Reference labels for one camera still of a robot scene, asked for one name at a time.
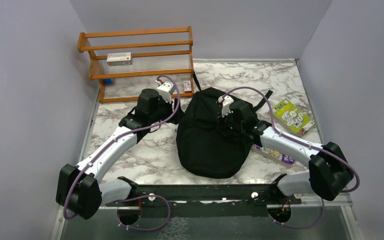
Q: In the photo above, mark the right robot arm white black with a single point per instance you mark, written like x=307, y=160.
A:
x=328, y=174

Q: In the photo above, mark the wooden shelf rack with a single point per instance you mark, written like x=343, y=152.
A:
x=154, y=52

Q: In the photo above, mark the black student backpack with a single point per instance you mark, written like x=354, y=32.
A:
x=200, y=150

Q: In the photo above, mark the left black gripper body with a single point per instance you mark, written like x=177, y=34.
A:
x=164, y=111

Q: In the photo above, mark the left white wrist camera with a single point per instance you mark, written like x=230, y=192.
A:
x=165, y=90

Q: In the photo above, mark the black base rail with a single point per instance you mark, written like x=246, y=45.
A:
x=203, y=200

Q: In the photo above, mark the blue object under shelf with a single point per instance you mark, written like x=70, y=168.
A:
x=108, y=81

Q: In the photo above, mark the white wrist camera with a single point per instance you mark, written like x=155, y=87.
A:
x=225, y=102
x=165, y=90

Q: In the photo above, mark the purple treehouse book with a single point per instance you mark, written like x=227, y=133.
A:
x=274, y=155

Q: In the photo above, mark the green comic book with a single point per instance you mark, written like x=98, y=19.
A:
x=296, y=121

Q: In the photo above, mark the small red white box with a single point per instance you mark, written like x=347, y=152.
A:
x=187, y=86

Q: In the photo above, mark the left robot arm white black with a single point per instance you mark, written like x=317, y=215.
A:
x=79, y=188

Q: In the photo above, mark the white red box on shelf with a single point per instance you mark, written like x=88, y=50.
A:
x=119, y=59

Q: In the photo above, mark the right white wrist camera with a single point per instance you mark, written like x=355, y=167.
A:
x=225, y=102

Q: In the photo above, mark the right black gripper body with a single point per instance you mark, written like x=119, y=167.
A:
x=229, y=125

